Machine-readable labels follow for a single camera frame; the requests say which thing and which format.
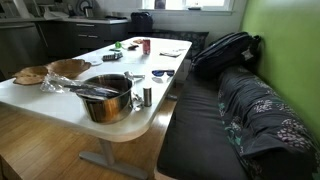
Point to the black bag on bench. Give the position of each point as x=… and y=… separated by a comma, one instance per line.
x=142, y=21

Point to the clear plastic bag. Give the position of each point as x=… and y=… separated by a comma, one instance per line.
x=60, y=84

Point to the brown wooden leaf plate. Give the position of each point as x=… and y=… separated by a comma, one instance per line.
x=30, y=75

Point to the black remote control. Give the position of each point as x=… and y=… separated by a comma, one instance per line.
x=112, y=57

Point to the dark sofa seat cushion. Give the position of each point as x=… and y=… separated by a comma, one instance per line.
x=195, y=145

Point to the floral dark blanket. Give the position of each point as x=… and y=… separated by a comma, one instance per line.
x=269, y=138

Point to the blue sunglasses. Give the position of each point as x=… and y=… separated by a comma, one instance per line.
x=160, y=73

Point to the black backpack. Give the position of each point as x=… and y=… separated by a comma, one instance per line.
x=236, y=48

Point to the papers on table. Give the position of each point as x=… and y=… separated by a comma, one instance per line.
x=172, y=53

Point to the silver shaker bottle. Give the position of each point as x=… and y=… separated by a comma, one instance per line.
x=147, y=96

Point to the green small cup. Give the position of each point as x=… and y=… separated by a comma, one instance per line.
x=118, y=45

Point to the dark kitchen cabinet drawers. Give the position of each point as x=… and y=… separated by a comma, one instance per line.
x=70, y=39

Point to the large steel pot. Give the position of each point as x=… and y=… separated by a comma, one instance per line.
x=109, y=107

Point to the red soda can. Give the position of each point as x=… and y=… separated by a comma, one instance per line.
x=146, y=46

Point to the white round coaster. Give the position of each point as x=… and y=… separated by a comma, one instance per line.
x=95, y=62

